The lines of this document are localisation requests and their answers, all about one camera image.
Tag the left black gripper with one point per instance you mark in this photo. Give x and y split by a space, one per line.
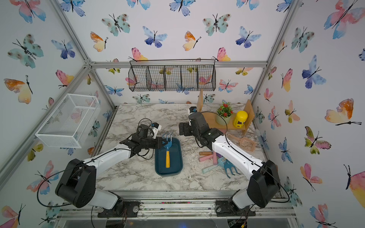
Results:
158 145

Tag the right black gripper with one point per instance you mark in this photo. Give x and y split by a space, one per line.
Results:
187 126

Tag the green fork wooden handle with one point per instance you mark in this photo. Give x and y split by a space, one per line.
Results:
205 153

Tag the purple rake pink handle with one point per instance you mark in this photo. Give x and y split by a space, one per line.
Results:
204 158
216 156

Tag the teal plastic storage box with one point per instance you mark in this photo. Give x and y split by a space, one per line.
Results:
176 160

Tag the light blue rake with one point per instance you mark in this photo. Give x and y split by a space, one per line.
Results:
210 168

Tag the teal claw rake yellow handle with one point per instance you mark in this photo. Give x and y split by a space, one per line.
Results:
228 167

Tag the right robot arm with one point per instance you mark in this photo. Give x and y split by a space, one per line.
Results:
262 175

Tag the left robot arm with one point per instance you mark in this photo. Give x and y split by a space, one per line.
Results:
78 182

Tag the potted red flower plant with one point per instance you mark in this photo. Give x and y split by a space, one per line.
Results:
224 113

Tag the yellow jar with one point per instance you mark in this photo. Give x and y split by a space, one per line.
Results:
240 119

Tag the orange plastic spatula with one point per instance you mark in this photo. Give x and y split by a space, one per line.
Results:
245 144

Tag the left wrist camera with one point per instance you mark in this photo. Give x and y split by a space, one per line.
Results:
155 128

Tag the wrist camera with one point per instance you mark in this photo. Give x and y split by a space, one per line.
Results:
192 109
155 128

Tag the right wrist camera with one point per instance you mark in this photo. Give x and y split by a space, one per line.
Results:
192 109

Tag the black wire wall basket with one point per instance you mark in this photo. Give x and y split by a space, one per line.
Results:
182 75

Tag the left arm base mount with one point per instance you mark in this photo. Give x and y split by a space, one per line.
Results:
122 209

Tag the white mesh wall basket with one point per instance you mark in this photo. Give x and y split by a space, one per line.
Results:
70 122

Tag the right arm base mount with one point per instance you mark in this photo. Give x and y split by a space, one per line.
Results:
226 208

